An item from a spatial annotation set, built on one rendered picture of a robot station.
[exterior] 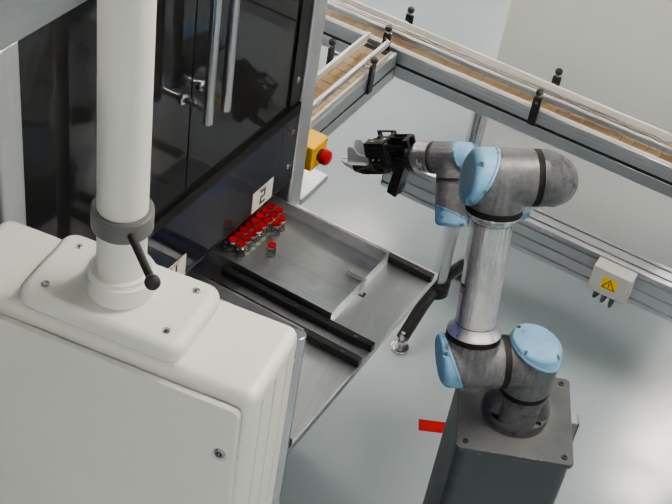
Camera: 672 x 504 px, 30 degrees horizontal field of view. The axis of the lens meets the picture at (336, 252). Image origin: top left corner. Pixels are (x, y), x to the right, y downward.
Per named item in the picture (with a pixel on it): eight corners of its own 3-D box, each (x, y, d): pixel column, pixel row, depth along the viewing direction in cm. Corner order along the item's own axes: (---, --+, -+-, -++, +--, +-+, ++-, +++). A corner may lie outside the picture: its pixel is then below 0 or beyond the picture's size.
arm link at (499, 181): (507, 400, 265) (550, 161, 241) (438, 400, 262) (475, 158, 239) (493, 370, 276) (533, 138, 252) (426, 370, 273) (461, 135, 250)
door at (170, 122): (26, 319, 223) (12, 36, 185) (182, 192, 255) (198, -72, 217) (29, 320, 223) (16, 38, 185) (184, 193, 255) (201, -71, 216)
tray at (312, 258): (205, 258, 290) (206, 247, 288) (268, 204, 308) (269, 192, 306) (329, 324, 279) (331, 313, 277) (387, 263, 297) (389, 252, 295)
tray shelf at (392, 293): (88, 357, 265) (88, 351, 264) (269, 196, 313) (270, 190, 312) (278, 465, 250) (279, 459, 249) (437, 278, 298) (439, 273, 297)
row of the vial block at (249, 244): (233, 258, 291) (234, 243, 288) (275, 219, 304) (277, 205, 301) (241, 262, 291) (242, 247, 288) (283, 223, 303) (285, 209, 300)
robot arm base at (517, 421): (547, 392, 285) (557, 362, 278) (548, 443, 274) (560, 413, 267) (481, 381, 285) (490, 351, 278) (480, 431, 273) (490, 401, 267)
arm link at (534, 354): (557, 402, 269) (573, 359, 260) (497, 402, 267) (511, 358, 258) (545, 361, 278) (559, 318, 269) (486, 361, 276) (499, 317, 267)
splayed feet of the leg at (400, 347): (384, 348, 400) (391, 317, 391) (454, 266, 434) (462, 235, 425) (406, 360, 397) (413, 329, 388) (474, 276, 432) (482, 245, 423)
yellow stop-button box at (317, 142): (285, 161, 309) (288, 137, 304) (301, 147, 314) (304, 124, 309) (311, 173, 306) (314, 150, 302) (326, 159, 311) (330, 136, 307)
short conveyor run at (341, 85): (267, 197, 316) (273, 147, 306) (217, 172, 321) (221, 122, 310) (397, 81, 363) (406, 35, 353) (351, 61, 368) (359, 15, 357)
